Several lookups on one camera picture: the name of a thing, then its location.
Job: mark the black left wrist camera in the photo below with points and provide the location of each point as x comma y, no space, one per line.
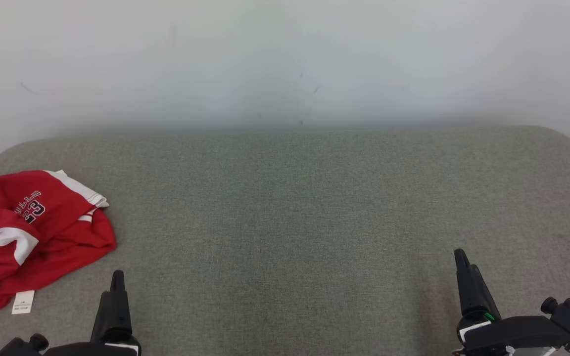
18,347

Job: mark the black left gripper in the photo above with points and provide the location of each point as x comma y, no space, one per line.
107,349

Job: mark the grey fabric sofa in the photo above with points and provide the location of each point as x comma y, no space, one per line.
305,222

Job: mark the red shirt white sleeves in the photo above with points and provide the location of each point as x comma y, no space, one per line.
67,249

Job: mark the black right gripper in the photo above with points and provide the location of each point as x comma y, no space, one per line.
512,333

